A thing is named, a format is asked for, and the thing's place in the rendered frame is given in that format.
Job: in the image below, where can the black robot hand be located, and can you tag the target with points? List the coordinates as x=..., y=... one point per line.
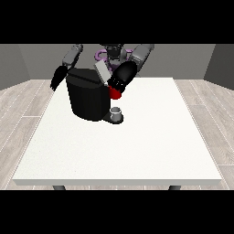
x=123, y=75
x=58, y=76

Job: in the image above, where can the red pod holder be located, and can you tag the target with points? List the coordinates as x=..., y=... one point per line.
x=114, y=93

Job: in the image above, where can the pale grey machine lid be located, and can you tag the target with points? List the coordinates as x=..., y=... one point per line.
x=102, y=72

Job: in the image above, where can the black coffee machine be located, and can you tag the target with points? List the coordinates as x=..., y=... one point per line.
x=87, y=96

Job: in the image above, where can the grey robot trunk purple rings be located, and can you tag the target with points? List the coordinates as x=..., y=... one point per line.
x=112, y=53

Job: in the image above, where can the small grey cup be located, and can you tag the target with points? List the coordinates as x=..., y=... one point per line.
x=115, y=113

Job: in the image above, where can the dark table leg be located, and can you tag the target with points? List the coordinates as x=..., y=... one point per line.
x=59, y=187
x=175, y=187

